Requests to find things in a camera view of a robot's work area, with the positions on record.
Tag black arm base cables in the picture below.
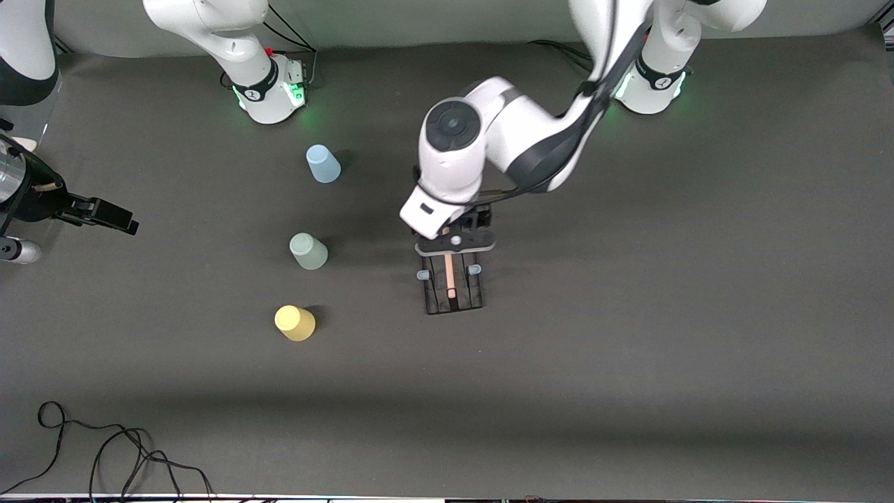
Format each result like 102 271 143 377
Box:
255 3 319 88
527 38 594 74

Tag dark grey table cover sheet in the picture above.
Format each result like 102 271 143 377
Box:
0 24 894 500

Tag yellow plastic cup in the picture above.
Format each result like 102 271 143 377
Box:
274 305 316 342

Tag black wire cup holder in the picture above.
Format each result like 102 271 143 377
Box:
416 225 486 316

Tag pale green plastic cup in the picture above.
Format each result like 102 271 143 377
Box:
289 233 329 271

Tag black left arm base cables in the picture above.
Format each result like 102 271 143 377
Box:
527 38 594 74

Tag light blue plastic cup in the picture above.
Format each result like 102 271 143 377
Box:
306 145 342 184

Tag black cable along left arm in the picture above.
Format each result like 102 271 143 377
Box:
482 0 654 203

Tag thin black loose cable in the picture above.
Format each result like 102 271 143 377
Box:
0 400 214 501

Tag black right arm base cables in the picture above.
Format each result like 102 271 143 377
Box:
255 3 319 88

